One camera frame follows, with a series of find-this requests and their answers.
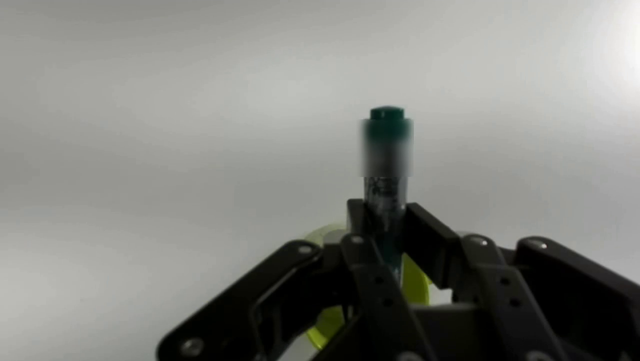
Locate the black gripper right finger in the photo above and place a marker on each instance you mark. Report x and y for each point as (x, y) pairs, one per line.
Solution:
(506, 294)

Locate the green capped marker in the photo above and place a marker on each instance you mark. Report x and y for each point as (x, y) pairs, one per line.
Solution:
(387, 168)

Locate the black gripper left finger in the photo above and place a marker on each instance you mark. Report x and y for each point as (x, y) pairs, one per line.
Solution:
(363, 294)

